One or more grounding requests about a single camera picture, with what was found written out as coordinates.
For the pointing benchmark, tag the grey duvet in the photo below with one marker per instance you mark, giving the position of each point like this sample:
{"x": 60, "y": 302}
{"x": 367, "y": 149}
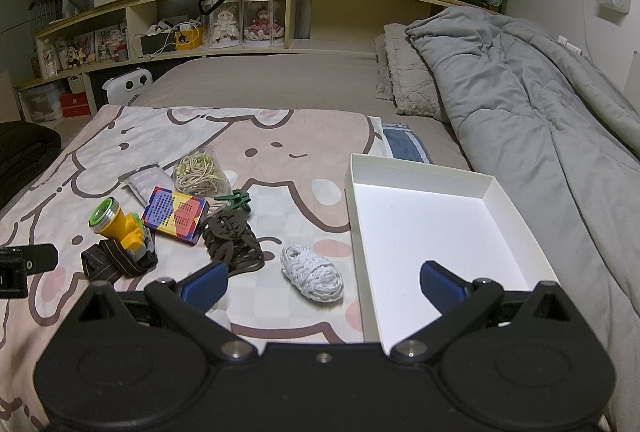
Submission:
{"x": 525, "y": 127}

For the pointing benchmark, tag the row of small figurines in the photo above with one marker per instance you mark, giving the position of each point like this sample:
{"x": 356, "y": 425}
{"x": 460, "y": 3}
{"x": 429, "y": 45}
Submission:
{"x": 85, "y": 49}

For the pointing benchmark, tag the dark brown cloth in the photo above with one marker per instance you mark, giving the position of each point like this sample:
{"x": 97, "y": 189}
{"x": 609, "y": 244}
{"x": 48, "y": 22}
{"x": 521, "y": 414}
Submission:
{"x": 25, "y": 152}

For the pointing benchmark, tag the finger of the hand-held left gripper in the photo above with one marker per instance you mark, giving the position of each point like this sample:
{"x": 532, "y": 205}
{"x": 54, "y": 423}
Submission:
{"x": 40, "y": 257}

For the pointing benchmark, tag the printed cartoon blanket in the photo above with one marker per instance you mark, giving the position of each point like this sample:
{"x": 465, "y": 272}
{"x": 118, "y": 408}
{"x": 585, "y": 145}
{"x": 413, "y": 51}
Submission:
{"x": 280, "y": 162}

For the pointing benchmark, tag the green plastic clip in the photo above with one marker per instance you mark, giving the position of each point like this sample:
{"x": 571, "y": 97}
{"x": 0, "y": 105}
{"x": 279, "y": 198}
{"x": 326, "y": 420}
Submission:
{"x": 234, "y": 199}

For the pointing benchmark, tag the wooden headboard shelf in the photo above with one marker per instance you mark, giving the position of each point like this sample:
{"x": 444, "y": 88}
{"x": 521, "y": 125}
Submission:
{"x": 330, "y": 14}

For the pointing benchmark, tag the yellow container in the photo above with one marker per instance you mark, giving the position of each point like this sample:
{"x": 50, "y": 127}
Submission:
{"x": 189, "y": 39}

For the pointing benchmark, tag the red doll in clear case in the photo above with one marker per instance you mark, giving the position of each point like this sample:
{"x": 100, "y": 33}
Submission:
{"x": 262, "y": 23}

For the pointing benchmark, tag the clear storage bin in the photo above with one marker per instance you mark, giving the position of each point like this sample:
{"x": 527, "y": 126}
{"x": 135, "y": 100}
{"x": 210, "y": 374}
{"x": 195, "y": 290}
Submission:
{"x": 42, "y": 104}

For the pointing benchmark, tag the black box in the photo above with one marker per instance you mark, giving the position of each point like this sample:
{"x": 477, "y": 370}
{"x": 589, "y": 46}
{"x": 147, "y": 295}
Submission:
{"x": 156, "y": 46}

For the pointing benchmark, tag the clear plastic packet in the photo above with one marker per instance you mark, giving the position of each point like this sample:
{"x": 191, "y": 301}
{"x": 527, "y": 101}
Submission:
{"x": 142, "y": 182}

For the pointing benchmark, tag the white cardboard box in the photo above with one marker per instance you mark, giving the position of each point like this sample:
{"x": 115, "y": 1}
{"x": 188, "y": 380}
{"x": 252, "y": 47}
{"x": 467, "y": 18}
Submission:
{"x": 445, "y": 222}

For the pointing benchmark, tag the red box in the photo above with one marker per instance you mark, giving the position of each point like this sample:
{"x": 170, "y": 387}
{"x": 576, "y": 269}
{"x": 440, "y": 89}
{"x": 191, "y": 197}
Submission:
{"x": 75, "y": 104}

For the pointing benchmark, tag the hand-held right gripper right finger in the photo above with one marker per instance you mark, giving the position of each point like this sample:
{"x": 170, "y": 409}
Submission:
{"x": 442, "y": 284}

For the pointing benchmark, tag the clear plastic jar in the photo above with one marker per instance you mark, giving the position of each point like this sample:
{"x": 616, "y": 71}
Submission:
{"x": 47, "y": 59}

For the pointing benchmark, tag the grey fuzzy pillow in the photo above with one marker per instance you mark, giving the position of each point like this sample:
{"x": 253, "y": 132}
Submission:
{"x": 382, "y": 67}
{"x": 412, "y": 72}

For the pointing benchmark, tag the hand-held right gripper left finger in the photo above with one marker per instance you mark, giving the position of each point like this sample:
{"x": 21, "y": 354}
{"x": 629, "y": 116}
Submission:
{"x": 205, "y": 286}

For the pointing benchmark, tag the white small basket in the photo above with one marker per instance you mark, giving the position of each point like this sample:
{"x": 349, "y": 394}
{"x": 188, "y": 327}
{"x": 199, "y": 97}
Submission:
{"x": 78, "y": 84}

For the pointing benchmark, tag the colourful patterned box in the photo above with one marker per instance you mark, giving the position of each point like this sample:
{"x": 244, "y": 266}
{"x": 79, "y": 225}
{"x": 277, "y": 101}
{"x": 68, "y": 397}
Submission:
{"x": 175, "y": 214}

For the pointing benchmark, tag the bag of beige rubber bands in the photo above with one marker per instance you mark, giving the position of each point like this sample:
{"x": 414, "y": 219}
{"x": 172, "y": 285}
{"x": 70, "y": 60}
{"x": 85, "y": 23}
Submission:
{"x": 197, "y": 172}

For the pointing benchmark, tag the beige bed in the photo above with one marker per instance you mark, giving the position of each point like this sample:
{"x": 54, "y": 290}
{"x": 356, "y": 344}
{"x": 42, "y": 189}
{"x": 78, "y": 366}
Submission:
{"x": 280, "y": 79}

